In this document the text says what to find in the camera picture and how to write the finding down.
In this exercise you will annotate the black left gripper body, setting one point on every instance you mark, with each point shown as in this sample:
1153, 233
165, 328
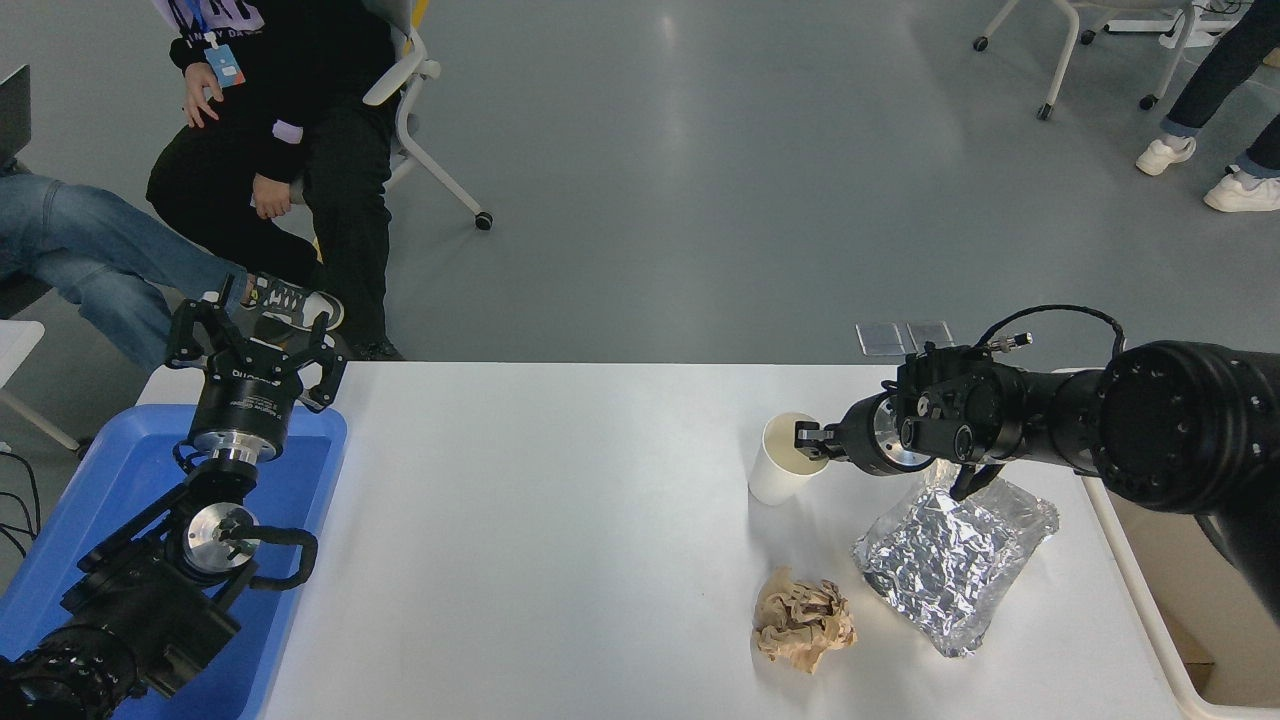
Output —
245, 405

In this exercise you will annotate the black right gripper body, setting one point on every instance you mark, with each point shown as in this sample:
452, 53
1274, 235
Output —
860, 435

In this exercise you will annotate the white paper cup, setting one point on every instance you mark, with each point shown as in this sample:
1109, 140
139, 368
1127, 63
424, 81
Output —
770, 480

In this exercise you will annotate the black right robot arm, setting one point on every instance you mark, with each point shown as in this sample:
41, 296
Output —
1180, 420

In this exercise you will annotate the person's left hand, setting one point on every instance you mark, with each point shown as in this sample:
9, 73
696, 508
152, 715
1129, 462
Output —
277, 196

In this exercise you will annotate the person's right hand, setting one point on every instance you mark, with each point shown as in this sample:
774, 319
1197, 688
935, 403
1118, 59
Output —
202, 90

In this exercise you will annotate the clear floor plate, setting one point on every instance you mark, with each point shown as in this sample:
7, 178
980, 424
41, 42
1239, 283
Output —
880, 339
930, 335

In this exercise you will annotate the blue plastic tray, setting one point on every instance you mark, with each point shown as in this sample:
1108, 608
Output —
130, 470

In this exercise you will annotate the crumpled silver foil tray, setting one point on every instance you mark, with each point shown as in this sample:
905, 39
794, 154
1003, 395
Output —
950, 560

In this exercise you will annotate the crumpled tan paper ball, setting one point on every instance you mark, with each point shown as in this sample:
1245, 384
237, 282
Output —
800, 620

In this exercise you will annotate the white side table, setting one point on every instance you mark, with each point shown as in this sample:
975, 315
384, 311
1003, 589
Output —
15, 345

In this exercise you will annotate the white office chair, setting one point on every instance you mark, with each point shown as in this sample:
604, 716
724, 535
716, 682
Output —
415, 70

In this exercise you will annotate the large pale plastic bin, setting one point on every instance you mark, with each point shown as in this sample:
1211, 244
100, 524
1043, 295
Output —
1170, 580

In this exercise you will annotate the white wheeled chair base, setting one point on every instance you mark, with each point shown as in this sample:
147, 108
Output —
1065, 55

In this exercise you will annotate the white table foot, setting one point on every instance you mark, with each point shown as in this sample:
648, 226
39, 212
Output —
1140, 22

